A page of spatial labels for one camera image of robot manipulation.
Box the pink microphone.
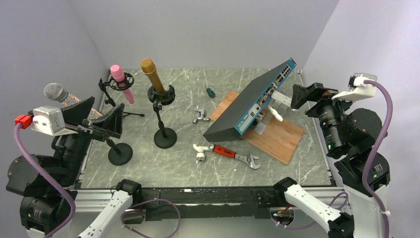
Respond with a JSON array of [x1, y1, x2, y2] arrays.
[[110, 64, 135, 104]]

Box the blue network switch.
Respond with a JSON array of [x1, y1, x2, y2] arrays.
[[203, 58, 296, 142]]

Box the white metal bracket stand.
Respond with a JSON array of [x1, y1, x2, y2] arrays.
[[252, 91, 291, 134]]

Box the black aluminium front rail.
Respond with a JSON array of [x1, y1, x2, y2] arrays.
[[65, 187, 349, 221]]

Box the wooden board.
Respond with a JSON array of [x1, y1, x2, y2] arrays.
[[209, 91, 304, 164]]

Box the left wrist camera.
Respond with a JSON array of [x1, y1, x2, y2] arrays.
[[31, 106, 77, 136]]

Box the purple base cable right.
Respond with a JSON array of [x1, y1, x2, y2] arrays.
[[271, 191, 349, 230]]

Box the black round-base shock-mount stand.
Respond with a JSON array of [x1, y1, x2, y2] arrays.
[[147, 84, 178, 149]]

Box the rhinestone silver microphone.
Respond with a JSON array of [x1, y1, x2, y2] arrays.
[[44, 83, 103, 122]]

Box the gold microphone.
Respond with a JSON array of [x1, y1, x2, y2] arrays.
[[140, 58, 165, 93]]

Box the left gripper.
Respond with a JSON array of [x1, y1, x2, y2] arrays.
[[54, 96, 125, 184]]

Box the chrome faucet fitting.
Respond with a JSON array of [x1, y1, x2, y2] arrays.
[[192, 106, 210, 124]]

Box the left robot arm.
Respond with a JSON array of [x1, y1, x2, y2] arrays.
[[6, 97, 133, 238]]

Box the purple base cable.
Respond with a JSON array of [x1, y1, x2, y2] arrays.
[[120, 198, 181, 238], [271, 191, 349, 230]]

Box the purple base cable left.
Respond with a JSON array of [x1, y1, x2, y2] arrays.
[[120, 198, 181, 238]]

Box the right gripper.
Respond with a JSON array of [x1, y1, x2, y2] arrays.
[[290, 80, 359, 151]]

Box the red handled adjustable wrench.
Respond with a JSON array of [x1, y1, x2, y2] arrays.
[[212, 145, 261, 170]]

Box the green screwdriver handle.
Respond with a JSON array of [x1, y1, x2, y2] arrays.
[[206, 88, 215, 98]]

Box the black tripod shock-mount stand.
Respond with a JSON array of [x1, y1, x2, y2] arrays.
[[98, 72, 134, 107]]

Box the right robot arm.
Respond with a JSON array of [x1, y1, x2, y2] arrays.
[[273, 76, 393, 238]]

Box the black round-base clip stand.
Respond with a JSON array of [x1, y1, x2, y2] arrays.
[[105, 139, 133, 166]]

